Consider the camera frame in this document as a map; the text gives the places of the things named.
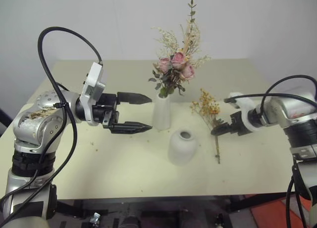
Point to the pink rose dried bouquet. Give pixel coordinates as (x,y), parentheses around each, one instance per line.
(178,61)

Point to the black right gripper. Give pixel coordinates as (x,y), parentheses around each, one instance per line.
(239,127)

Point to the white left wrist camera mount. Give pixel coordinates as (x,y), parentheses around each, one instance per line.
(92,89)

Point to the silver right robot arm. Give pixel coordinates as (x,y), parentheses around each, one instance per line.
(292,109)

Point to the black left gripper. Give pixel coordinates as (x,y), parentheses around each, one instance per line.
(106,106)

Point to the orange dried flower bouquet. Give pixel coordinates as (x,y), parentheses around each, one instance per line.
(209,106)

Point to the red floor mat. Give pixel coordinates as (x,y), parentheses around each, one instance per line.
(272,215)

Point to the small shiny metal part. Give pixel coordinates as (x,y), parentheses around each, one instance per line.
(95,217)

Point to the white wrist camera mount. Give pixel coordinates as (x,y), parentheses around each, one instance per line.
(245,106)
(92,89)

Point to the dark object beside table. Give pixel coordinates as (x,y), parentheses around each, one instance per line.
(4,120)

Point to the black table frame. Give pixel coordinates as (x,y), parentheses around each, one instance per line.
(247,203)

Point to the short round white vase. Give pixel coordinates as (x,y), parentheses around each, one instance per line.
(180,151)

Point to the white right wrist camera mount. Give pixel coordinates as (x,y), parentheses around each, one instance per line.
(245,106)

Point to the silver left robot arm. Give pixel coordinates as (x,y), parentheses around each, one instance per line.
(37,129)

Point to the tall slim white vase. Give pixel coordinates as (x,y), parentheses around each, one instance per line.
(161,114)

